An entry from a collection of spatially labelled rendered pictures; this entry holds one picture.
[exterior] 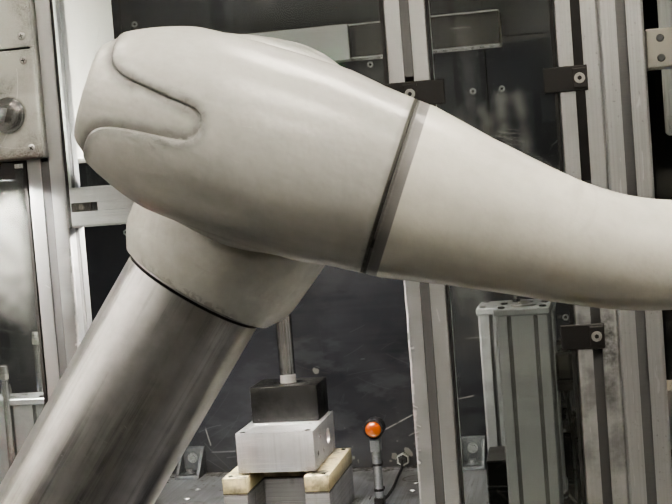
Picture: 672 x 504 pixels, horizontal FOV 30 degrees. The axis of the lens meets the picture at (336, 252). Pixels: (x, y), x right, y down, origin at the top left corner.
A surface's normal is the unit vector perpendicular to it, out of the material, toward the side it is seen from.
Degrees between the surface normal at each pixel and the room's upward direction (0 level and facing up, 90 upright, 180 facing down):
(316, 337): 90
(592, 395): 90
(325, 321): 90
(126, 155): 109
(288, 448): 90
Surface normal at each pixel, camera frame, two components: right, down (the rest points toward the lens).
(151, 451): 0.50, 0.36
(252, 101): -0.03, -0.31
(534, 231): 0.11, 0.07
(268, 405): -0.19, 0.07
